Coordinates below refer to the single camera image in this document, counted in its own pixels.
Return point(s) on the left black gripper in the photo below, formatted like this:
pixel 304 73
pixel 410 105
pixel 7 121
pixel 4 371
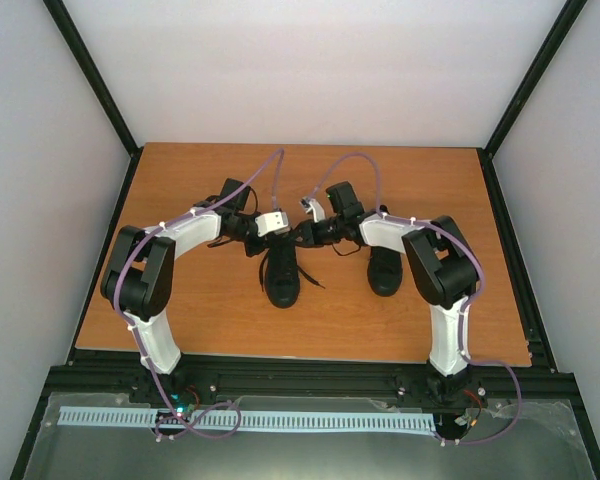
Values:
pixel 252 249

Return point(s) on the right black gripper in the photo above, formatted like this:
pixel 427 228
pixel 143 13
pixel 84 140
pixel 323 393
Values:
pixel 310 239

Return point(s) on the black sneaker one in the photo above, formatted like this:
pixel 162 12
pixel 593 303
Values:
pixel 279 272

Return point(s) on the black sneaker with laces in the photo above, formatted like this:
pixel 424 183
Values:
pixel 384 271

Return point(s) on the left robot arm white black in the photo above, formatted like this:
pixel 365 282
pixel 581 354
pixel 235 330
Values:
pixel 138 278

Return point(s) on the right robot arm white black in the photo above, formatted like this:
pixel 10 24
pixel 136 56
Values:
pixel 446 273

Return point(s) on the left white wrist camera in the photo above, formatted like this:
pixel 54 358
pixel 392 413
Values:
pixel 276 222

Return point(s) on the white slotted cable duct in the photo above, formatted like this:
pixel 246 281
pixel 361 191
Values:
pixel 251 421

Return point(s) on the left black corner post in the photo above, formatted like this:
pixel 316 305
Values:
pixel 78 48

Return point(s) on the black corner post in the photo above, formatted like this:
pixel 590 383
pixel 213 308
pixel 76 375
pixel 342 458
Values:
pixel 78 48
pixel 558 32

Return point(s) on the grey metal base plate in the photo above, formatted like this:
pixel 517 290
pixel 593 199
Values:
pixel 305 450

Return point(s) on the right black corner post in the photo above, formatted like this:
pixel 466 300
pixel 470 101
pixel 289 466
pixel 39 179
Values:
pixel 558 32

